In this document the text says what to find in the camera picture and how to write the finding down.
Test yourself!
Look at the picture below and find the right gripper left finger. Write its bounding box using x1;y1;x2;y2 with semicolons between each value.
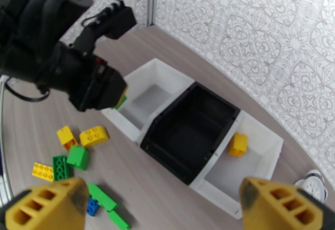
0;177;90;230

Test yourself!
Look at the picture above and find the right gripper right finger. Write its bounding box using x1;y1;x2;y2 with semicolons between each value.
239;177;335;230

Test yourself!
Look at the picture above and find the long green lego brick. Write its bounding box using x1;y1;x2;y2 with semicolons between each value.
87;182;119;213

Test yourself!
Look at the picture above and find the rounded yellow lego brick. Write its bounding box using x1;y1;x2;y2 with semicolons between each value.
79;126;110;149

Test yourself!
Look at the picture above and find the small yellow lego brick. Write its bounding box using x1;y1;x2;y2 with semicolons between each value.
57;126;79;151

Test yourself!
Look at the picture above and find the white plastic bin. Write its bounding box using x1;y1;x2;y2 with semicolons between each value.
189;110;284;220
100;58;196;145

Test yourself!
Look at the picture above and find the small blue lego brick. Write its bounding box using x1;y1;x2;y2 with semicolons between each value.
86;197;101;217

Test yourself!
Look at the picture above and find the white alarm clock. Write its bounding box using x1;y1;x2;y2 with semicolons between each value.
294;169;329;204

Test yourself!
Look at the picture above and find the black plastic bin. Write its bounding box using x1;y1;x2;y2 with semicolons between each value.
140;81;241;186

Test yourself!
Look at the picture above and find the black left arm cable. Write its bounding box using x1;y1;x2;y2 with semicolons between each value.
4;0;117;103

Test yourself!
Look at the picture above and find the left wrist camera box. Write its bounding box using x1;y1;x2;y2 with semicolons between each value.
74;0;137;54

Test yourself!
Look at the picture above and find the aluminium frame post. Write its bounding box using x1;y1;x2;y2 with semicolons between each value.
146;0;157;27

